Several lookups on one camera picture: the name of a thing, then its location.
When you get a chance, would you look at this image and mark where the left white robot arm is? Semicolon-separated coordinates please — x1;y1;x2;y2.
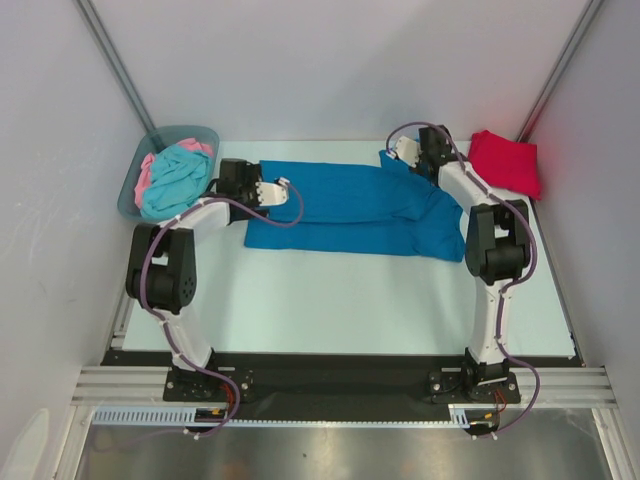
125;159;266;400

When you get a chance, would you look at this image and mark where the black front mat strip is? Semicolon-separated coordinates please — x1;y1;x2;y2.
99;349;584;424

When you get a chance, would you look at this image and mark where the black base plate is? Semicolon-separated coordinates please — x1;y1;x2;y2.
427;369;522;405
162;366;254;403

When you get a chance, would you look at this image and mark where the right slotted cable duct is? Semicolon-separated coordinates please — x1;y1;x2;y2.
449;404;500;428

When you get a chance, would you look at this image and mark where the aluminium front rail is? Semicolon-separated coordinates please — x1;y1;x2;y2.
72;366;617;408

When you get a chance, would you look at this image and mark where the light blue t shirt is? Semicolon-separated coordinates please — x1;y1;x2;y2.
141;143;214;221

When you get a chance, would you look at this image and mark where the slotted cable duct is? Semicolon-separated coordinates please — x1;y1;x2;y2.
93;406;227;426
449;404;500;428

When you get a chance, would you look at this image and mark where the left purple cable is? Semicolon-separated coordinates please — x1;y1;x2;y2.
139;179;306;441

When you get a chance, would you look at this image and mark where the left slotted cable duct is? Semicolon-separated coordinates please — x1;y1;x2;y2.
93;406;227;426

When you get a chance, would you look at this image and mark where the folded red t shirt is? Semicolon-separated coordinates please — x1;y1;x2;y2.
468;130;542;200

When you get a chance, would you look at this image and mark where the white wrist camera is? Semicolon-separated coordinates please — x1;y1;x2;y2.
387;136;420;168
255;178;289;207

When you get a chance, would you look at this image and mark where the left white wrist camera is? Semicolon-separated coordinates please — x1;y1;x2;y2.
255;178;289;207

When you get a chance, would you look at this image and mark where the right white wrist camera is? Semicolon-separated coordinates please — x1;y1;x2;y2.
387;136;420;168

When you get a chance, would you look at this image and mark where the aluminium corner post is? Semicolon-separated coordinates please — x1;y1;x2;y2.
72;0;156;132
515;0;608;143

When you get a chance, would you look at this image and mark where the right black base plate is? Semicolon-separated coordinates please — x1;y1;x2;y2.
427;369;522;405

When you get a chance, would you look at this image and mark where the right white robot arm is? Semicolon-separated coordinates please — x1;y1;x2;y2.
413;124;536;401

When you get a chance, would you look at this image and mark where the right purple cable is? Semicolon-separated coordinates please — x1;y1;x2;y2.
387;122;541;440

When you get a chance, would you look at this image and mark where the dark blue t shirt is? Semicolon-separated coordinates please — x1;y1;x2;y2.
244;152;465;262

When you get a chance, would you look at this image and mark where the pink t shirt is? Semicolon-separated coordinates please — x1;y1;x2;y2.
133;137;214;207

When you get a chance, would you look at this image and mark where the left aluminium corner post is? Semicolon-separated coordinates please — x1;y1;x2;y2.
72;0;156;132

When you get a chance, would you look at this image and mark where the right aluminium corner post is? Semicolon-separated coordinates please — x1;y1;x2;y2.
515;0;608;143

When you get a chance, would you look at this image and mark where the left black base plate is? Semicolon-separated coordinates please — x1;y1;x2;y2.
162;366;254;403

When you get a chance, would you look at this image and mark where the purple cable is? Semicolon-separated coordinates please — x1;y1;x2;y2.
139;179;306;441
387;122;541;440

